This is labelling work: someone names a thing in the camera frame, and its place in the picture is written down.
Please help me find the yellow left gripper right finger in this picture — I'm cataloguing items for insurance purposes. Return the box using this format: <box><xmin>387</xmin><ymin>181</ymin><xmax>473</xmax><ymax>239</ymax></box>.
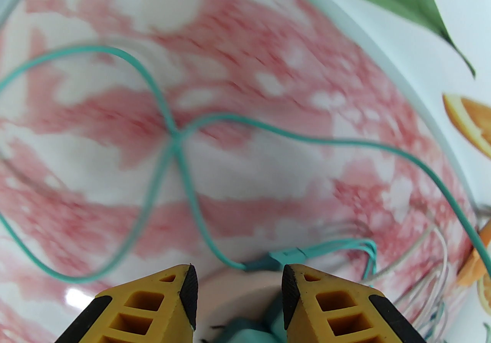
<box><xmin>282</xmin><ymin>264</ymin><xmax>426</xmax><ymax>343</ymax></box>

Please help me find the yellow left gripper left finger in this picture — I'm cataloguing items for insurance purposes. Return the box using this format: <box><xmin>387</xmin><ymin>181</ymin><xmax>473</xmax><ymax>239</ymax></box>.
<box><xmin>56</xmin><ymin>264</ymin><xmax>198</xmax><ymax>343</ymax></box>

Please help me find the teal green plug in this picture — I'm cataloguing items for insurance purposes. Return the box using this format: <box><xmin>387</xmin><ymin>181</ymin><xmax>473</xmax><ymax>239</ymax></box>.
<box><xmin>224</xmin><ymin>305</ymin><xmax>286</xmax><ymax>343</ymax></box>

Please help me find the pale socket adapter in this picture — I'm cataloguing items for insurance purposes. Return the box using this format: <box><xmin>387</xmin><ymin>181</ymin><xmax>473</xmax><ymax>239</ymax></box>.
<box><xmin>198</xmin><ymin>270</ymin><xmax>284</xmax><ymax>330</ymax></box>

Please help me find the orange plush toy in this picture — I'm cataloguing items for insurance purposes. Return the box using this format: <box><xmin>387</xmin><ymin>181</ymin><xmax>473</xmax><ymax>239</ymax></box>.
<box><xmin>456</xmin><ymin>224</ymin><xmax>491</xmax><ymax>315</ymax></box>

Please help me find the white cable bundle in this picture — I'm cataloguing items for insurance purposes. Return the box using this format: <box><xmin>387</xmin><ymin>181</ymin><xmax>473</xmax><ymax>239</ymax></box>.
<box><xmin>318</xmin><ymin>215</ymin><xmax>461</xmax><ymax>343</ymax></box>

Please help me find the teal multi-head charging cable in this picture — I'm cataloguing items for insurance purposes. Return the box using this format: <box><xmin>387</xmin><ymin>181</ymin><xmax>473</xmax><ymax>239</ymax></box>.
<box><xmin>0</xmin><ymin>46</ymin><xmax>491</xmax><ymax>288</ymax></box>

